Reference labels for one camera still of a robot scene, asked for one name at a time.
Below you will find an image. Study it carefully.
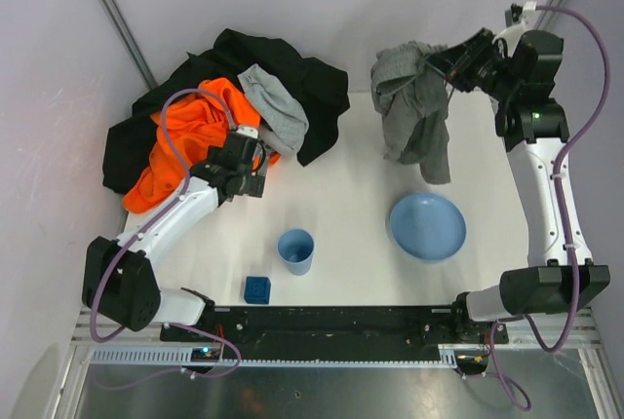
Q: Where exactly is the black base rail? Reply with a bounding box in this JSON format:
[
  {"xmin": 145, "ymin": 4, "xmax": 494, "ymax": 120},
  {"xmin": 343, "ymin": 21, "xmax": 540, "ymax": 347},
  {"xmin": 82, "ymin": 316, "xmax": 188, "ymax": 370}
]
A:
[{"xmin": 160, "ymin": 304, "xmax": 508, "ymax": 362}]

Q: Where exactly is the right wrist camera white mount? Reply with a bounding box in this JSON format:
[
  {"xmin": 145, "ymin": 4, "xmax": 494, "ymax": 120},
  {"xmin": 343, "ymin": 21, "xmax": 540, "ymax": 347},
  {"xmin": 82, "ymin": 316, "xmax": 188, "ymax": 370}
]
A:
[{"xmin": 493, "ymin": 1, "xmax": 537, "ymax": 55}]

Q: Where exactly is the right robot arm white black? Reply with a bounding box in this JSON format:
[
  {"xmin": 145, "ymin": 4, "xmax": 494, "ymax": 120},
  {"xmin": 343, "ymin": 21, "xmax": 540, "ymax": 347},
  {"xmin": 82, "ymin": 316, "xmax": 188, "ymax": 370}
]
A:
[{"xmin": 426, "ymin": 28, "xmax": 610, "ymax": 322}]

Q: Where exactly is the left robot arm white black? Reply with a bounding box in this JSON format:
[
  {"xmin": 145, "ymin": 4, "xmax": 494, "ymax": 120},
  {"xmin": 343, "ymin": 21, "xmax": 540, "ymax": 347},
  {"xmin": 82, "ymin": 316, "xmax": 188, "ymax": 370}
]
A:
[{"xmin": 82, "ymin": 127, "xmax": 268, "ymax": 331}]

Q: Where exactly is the dark grey cloth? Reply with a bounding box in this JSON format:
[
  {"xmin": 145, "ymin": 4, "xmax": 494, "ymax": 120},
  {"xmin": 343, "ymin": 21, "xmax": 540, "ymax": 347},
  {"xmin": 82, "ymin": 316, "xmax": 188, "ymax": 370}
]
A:
[{"xmin": 370, "ymin": 41, "xmax": 451, "ymax": 185}]

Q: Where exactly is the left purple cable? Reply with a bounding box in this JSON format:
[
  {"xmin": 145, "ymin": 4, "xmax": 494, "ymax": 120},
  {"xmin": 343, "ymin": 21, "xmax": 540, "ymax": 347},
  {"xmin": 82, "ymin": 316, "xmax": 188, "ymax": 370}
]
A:
[{"xmin": 89, "ymin": 89, "xmax": 243, "ymax": 391}]

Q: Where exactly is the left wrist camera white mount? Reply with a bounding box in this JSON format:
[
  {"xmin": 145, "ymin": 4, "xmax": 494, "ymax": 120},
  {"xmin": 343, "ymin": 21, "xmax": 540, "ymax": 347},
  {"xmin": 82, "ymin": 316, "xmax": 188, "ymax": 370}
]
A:
[{"xmin": 236, "ymin": 125, "xmax": 258, "ymax": 139}]

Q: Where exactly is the blue plastic bowl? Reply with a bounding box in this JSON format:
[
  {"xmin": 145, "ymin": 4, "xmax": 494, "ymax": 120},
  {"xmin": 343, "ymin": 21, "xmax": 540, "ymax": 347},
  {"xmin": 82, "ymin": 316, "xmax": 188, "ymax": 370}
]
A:
[{"xmin": 388, "ymin": 192, "xmax": 467, "ymax": 262}]

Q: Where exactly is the left aluminium frame post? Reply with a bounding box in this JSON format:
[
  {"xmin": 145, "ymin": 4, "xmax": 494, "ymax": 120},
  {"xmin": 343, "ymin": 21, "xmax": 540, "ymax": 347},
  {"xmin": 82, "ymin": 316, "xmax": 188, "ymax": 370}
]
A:
[{"xmin": 98, "ymin": 0, "xmax": 158, "ymax": 89}]

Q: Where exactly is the blue plastic cup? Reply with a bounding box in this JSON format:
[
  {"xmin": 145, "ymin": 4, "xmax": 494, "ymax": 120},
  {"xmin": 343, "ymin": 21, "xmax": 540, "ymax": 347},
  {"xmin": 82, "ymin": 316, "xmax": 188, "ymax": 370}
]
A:
[{"xmin": 277, "ymin": 229, "xmax": 315, "ymax": 276}]

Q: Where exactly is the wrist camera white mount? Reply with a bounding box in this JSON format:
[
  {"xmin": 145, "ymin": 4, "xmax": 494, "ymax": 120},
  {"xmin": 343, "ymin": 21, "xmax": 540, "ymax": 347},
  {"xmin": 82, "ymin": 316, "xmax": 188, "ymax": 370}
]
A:
[
  {"xmin": 236, "ymin": 125, "xmax": 258, "ymax": 139},
  {"xmin": 493, "ymin": 1, "xmax": 537, "ymax": 55}
]

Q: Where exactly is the blue cube block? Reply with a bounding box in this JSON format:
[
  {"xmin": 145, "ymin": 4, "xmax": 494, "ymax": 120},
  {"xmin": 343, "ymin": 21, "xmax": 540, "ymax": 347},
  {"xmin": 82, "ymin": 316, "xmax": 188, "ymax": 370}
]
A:
[{"xmin": 243, "ymin": 276, "xmax": 271, "ymax": 305}]

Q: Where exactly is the black cloth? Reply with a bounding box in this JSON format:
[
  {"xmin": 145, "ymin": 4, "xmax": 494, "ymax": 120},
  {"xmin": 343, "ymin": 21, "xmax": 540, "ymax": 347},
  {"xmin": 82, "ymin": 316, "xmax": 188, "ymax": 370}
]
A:
[{"xmin": 102, "ymin": 28, "xmax": 350, "ymax": 194}]

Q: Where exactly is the white slotted cable duct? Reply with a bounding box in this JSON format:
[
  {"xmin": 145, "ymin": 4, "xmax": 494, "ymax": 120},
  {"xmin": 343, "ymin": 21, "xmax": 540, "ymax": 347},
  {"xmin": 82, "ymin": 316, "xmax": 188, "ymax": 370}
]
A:
[{"xmin": 90, "ymin": 344, "xmax": 469, "ymax": 369}]

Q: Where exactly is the orange cloth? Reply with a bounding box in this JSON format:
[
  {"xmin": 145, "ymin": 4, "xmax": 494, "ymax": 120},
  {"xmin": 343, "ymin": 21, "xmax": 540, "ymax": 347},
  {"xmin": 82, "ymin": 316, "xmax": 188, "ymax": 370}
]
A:
[{"xmin": 123, "ymin": 78, "xmax": 261, "ymax": 213}]

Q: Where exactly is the light grey cloth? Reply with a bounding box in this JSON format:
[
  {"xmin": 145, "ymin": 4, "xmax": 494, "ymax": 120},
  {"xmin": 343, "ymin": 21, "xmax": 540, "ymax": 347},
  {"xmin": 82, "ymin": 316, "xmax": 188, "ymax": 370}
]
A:
[{"xmin": 238, "ymin": 64, "xmax": 309, "ymax": 156}]

